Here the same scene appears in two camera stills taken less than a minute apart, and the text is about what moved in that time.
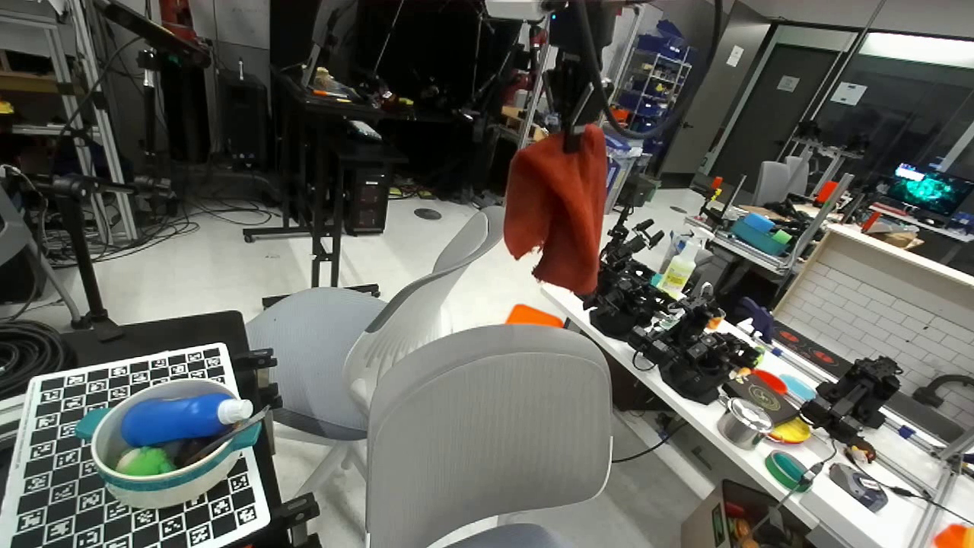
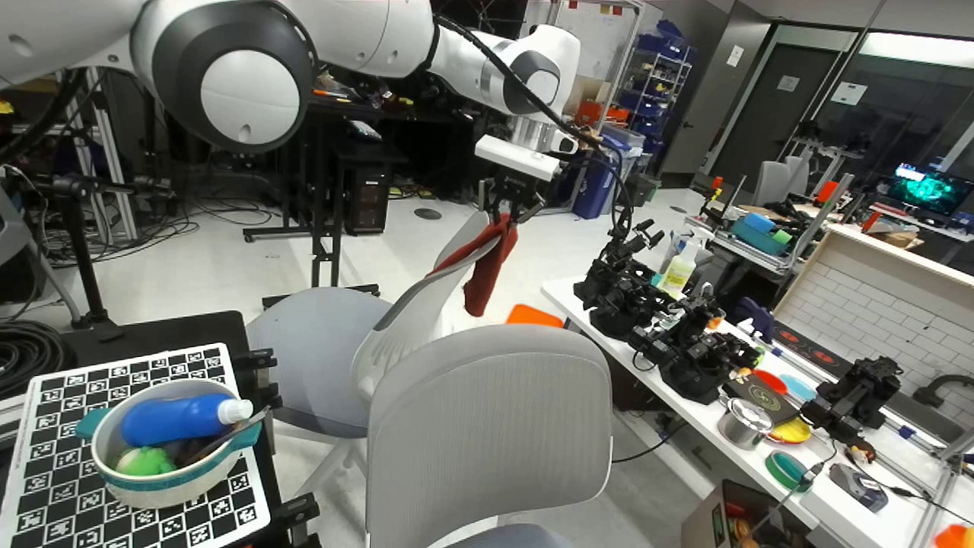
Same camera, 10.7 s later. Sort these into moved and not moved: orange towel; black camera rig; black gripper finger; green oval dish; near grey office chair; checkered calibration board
Moved: black gripper finger; orange towel
Not moved: green oval dish; black camera rig; near grey office chair; checkered calibration board
